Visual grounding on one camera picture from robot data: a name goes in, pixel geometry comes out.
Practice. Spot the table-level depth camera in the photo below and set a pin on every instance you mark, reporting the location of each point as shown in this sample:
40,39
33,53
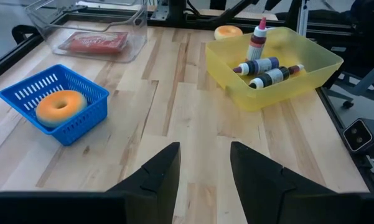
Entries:
358,135

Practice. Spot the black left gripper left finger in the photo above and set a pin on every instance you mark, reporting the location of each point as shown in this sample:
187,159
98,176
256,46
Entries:
155,186

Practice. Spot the clear plastic container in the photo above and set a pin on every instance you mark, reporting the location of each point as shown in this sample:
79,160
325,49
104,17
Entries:
137,37

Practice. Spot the orange iced toy donut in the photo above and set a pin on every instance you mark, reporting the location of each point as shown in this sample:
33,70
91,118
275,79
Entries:
227,32
49,112

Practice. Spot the purple food colouring bottle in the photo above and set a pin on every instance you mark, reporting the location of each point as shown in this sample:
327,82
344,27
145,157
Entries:
258,66

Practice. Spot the red food colouring bottle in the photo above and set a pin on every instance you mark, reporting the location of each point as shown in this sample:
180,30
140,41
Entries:
255,49

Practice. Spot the blue plastic slotted basket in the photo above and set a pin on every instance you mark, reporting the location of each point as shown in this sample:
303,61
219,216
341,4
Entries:
77,132

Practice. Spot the grey office chair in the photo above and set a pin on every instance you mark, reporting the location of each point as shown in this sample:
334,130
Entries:
358,87

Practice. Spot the yellow translucent plastic bin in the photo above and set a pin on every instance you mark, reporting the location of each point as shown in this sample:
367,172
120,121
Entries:
267,99

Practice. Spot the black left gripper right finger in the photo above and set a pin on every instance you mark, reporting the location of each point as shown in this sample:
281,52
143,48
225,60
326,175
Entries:
261,193

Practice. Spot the black food colouring bottle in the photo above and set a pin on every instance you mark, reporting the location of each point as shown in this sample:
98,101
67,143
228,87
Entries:
272,77

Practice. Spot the red plastic-wrapped food packet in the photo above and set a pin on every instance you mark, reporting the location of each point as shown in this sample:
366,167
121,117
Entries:
93,43

